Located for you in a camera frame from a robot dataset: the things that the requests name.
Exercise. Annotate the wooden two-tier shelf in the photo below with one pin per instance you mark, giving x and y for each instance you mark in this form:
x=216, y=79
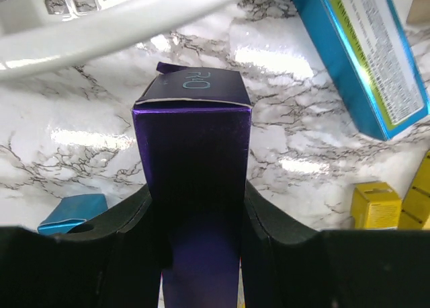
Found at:
x=419, y=12

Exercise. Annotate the blue green toothpaste box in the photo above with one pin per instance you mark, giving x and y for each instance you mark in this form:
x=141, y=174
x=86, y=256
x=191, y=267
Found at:
x=367, y=55

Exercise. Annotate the white plastic basket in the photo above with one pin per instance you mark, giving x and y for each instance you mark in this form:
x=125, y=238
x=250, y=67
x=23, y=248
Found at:
x=39, y=36

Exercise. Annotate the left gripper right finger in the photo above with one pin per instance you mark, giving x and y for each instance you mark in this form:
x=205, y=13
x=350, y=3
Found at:
x=287, y=264

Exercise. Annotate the yellow toothpaste box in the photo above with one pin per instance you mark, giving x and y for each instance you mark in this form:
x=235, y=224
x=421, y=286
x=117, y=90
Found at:
x=415, y=206
x=375, y=206

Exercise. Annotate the metallic blue toothpaste box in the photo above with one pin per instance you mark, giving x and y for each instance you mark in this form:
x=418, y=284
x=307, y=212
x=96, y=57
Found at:
x=71, y=212

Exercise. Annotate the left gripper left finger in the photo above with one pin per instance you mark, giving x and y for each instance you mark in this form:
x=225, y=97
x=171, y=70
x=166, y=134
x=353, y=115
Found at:
x=109, y=261

